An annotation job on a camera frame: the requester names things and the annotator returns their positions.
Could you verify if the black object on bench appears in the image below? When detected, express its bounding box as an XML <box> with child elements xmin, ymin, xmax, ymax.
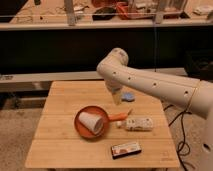
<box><xmin>92</xmin><ymin>7</ymin><xmax>116</xmax><ymax>21</ymax></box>

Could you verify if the white paper cup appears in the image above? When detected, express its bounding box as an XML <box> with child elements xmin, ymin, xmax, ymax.
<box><xmin>78</xmin><ymin>112</ymin><xmax>103</xmax><ymax>134</ymax></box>

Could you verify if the orange carrot toy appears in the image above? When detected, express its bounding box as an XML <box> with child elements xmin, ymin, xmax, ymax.
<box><xmin>108</xmin><ymin>109</ymin><xmax>132</xmax><ymax>121</ymax></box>

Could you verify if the wooden table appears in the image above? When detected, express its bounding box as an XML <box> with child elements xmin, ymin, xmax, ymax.
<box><xmin>25</xmin><ymin>81</ymin><xmax>179</xmax><ymax>169</ymax></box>

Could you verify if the black cable on floor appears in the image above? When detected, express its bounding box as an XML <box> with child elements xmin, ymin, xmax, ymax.
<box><xmin>163</xmin><ymin>104</ymin><xmax>194</xmax><ymax>171</ymax></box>

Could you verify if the orange plate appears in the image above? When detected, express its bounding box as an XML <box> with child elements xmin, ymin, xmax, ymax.
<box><xmin>74</xmin><ymin>106</ymin><xmax>109</xmax><ymax>140</ymax></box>

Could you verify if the blue sponge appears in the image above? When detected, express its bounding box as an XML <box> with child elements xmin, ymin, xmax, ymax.
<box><xmin>121</xmin><ymin>92</ymin><xmax>135</xmax><ymax>102</ymax></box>

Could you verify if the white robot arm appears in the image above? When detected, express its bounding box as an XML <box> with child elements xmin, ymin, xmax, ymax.
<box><xmin>97</xmin><ymin>48</ymin><xmax>213</xmax><ymax>171</ymax></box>

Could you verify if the clear plastic bottle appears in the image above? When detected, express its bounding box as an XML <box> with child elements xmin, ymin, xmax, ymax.
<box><xmin>116</xmin><ymin>117</ymin><xmax>154</xmax><ymax>131</ymax></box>

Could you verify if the orange object on bench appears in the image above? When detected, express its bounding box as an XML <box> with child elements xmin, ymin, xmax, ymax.
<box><xmin>116</xmin><ymin>2</ymin><xmax>137</xmax><ymax>20</ymax></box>

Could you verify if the small printed box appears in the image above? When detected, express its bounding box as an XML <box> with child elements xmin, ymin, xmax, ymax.
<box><xmin>111</xmin><ymin>141</ymin><xmax>142</xmax><ymax>159</ymax></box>

